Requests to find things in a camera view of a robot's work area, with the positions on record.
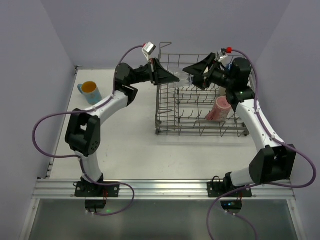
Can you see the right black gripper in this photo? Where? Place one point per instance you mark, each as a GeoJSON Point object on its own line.
{"type": "Point", "coordinates": [210, 72]}

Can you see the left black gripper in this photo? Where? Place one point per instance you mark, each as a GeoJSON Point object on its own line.
{"type": "Point", "coordinates": [153, 72]}

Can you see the clear glass tumbler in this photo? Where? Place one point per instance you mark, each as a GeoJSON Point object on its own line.
{"type": "Point", "coordinates": [185, 80]}

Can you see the pink patterned mug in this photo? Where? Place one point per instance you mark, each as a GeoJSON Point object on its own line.
{"type": "Point", "coordinates": [220, 110]}

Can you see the light blue patterned mug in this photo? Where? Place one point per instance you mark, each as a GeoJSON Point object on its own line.
{"type": "Point", "coordinates": [90, 91]}

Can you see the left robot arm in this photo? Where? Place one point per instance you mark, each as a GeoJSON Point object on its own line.
{"type": "Point", "coordinates": [83, 134]}

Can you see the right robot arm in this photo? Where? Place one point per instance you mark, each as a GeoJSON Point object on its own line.
{"type": "Point", "coordinates": [273, 161]}

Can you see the cream tall cup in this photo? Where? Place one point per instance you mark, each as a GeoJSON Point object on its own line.
{"type": "Point", "coordinates": [222, 91]}

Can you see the dark blue mug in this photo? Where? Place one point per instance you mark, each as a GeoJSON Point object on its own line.
{"type": "Point", "coordinates": [228, 66]}

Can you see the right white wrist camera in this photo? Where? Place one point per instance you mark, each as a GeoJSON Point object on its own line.
{"type": "Point", "coordinates": [222, 56]}

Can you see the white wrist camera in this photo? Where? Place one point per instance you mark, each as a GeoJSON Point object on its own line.
{"type": "Point", "coordinates": [222, 56]}
{"type": "Point", "coordinates": [148, 49]}

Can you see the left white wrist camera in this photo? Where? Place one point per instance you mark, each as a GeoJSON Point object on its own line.
{"type": "Point", "coordinates": [148, 49]}

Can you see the grey wire dish rack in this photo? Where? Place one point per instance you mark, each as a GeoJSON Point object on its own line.
{"type": "Point", "coordinates": [181, 109]}

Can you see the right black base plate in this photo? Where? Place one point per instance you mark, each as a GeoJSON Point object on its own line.
{"type": "Point", "coordinates": [219, 186]}

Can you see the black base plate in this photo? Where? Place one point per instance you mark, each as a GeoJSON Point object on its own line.
{"type": "Point", "coordinates": [86, 189]}
{"type": "Point", "coordinates": [219, 186]}

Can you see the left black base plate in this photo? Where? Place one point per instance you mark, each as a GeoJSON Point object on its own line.
{"type": "Point", "coordinates": [86, 189]}

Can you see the aluminium mounting rail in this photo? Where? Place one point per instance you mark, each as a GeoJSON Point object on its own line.
{"type": "Point", "coordinates": [148, 189]}

